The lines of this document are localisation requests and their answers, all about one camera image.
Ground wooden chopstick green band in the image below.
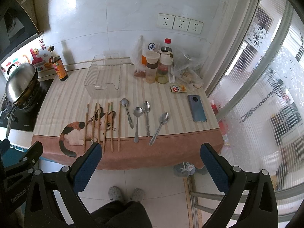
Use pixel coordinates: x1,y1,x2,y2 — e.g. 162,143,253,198
110,101,113,152

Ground steel spoon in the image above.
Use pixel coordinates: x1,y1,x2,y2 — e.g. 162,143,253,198
142,101,150,136
121,98,134,129
133,107,143,143
149,112,169,146

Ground black gas stove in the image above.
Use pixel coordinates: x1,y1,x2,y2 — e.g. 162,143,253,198
11,79,53,132

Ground grey slipper left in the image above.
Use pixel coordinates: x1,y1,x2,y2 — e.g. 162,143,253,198
108,186,124,202

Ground grey slipper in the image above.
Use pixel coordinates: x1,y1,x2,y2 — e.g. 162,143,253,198
108,186,124,202
129,188,145,203

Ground grey slipper right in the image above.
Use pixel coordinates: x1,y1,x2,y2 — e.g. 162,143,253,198
129,188,145,203

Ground blue smartphone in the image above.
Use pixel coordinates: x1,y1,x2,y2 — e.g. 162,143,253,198
188,95,207,123

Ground steel wok with lid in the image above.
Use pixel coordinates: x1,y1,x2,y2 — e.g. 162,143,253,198
5,63,38,138

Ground cat print table mat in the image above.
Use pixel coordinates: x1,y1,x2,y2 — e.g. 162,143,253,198
32,64,224,170

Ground soy sauce bottle orange label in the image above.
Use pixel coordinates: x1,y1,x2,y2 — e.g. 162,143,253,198
48,46,68,81

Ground clear plastic utensil tray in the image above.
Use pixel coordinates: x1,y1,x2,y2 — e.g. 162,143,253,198
84,53,122,99

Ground small printed card box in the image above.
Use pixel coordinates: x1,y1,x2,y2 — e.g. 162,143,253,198
169,84,187,94

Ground clear plastic bag food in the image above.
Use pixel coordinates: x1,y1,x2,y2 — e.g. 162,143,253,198
169,47,204,89

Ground black range hood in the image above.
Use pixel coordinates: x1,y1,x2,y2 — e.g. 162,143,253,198
0,0,44,62

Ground white plastic bag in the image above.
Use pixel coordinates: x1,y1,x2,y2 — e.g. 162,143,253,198
130,35,146,78

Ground white lid oil dispenser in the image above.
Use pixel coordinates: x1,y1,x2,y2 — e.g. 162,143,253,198
156,51,174,84

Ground plastic cup container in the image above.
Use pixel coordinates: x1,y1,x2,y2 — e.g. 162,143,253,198
145,51,160,83

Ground red cap sauce bottle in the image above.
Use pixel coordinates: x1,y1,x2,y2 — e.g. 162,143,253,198
159,38,172,54

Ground white wall socket right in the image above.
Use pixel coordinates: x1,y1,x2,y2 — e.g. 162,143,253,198
187,19,203,35

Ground white wall socket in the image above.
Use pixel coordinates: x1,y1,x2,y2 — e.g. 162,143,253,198
187,19,203,35
173,16,190,32
156,13,175,29

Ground white wall socket middle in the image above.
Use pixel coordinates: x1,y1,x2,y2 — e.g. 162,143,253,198
173,16,190,32

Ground white wall socket left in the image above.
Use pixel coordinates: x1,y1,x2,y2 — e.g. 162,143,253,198
156,13,175,29

